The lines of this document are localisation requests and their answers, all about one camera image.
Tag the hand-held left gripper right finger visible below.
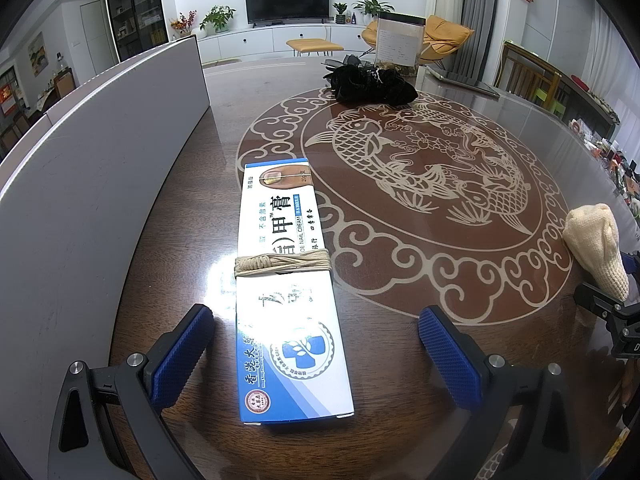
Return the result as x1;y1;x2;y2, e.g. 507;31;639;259
417;306;596;480

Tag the pile of colourful clutter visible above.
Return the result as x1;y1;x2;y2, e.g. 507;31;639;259
570;117;640;221

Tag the large leafy potted plant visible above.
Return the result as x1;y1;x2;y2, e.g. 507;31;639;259
352;0;396;23

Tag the person's right forearm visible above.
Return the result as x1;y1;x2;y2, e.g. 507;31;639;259
617;370;640;426

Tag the white cylinder container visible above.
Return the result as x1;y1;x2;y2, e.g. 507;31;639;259
375;11;427;68

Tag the long white cardboard box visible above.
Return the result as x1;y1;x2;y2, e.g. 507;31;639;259
0;35;211;461

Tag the bushy green potted plant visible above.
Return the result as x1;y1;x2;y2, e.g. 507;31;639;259
199;5;237;37

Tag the red flower bouquet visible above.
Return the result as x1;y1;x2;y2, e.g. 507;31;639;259
170;10;197;38

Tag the grey tablet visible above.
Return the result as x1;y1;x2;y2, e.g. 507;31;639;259
425;67;501;100

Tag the grey curtain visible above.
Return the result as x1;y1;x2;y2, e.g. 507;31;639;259
460;0;503;86

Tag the cream knit hat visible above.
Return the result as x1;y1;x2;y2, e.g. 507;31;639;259
562;203;630;301

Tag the beige braided cord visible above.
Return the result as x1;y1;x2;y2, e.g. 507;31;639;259
234;249;332;278

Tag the wooden dining set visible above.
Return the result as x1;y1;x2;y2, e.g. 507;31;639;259
0;67;76;161

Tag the black velvet scrunchie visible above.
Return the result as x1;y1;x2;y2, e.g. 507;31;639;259
325;62;419;107

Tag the black television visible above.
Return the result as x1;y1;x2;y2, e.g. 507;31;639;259
244;0;331;28

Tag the blue white cream box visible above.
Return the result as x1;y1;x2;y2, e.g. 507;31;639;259
234;156;355;425

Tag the brown patterned desktop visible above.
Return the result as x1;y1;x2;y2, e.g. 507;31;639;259
107;55;640;480

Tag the white tv cabinet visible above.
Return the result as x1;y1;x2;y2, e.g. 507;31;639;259
195;22;381;63

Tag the orange stool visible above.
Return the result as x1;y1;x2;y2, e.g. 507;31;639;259
286;37;346;58

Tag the framed wall painting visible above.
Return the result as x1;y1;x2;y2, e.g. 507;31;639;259
27;32;48;77

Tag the orange lounge chair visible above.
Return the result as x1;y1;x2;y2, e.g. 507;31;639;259
361;15;475;68

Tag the black glass display cabinet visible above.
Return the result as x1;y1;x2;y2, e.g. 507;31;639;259
103;0;168;63

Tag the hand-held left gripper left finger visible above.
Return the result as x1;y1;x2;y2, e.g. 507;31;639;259
48;305;216;480

